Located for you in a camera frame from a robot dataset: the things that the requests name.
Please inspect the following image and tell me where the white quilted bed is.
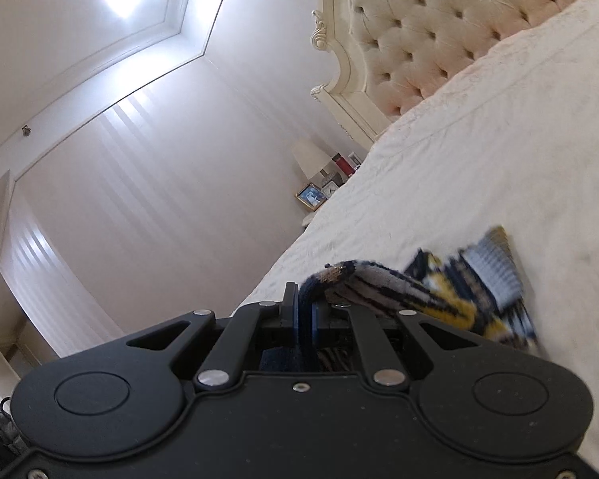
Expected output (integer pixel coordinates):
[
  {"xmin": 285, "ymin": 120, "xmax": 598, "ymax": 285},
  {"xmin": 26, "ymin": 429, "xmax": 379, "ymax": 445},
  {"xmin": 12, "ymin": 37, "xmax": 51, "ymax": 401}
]
[{"xmin": 234, "ymin": 0, "xmax": 599, "ymax": 479}]

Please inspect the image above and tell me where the cream tufted headboard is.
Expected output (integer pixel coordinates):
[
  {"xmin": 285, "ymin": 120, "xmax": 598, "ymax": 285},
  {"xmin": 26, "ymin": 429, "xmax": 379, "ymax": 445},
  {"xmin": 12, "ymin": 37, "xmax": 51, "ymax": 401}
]
[{"xmin": 308, "ymin": 0, "xmax": 599, "ymax": 146}]

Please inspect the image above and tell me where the white table lamp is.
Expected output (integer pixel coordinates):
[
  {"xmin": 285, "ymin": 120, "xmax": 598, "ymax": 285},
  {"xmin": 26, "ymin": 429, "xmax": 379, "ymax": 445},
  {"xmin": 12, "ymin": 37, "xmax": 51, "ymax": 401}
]
[{"xmin": 292, "ymin": 139, "xmax": 333, "ymax": 181}]

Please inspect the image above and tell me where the gold picture frame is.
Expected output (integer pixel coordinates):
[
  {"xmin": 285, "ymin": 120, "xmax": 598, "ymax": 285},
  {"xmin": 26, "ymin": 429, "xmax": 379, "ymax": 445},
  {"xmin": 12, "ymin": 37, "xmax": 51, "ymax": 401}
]
[{"xmin": 295, "ymin": 183, "xmax": 327, "ymax": 211}]

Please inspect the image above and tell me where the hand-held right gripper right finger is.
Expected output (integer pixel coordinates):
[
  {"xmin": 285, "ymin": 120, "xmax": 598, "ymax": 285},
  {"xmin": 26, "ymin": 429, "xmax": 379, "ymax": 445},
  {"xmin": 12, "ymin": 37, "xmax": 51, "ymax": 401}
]
[{"xmin": 309, "ymin": 301, "xmax": 545, "ymax": 388}]

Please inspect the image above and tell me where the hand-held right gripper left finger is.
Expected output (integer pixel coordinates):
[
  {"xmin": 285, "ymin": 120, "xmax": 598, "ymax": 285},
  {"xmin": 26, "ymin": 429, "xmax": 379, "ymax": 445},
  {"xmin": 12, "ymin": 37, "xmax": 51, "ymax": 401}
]
[{"xmin": 95, "ymin": 282, "xmax": 301, "ymax": 391}]

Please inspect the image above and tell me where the navy yellow patterned knit sweater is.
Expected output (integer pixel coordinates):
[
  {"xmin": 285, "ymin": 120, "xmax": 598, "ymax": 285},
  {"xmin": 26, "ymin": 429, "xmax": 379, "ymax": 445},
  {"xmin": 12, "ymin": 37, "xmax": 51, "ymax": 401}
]
[{"xmin": 260, "ymin": 226, "xmax": 540, "ymax": 375}]

